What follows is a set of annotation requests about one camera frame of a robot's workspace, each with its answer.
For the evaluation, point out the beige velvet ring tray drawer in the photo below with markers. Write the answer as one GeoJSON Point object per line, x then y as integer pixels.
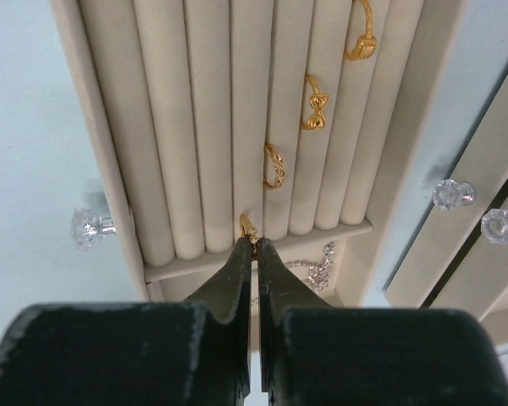
{"type": "Point", "coordinates": [302, 115]}

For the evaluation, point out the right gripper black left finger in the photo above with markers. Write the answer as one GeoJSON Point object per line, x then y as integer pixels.
{"type": "Point", "coordinates": [219, 344]}

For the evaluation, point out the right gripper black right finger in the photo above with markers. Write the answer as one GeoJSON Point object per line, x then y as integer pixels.
{"type": "Point", "coordinates": [289, 314]}

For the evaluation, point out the beige jewelry box clear case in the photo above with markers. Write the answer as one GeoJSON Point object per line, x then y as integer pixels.
{"type": "Point", "coordinates": [450, 263]}

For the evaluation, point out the clear crystal box knob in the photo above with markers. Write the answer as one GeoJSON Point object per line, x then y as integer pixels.
{"type": "Point", "coordinates": [449, 195]}
{"type": "Point", "coordinates": [494, 226]}

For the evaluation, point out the clear crystal drawer knob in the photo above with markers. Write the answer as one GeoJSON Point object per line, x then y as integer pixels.
{"type": "Point", "coordinates": [88, 228]}

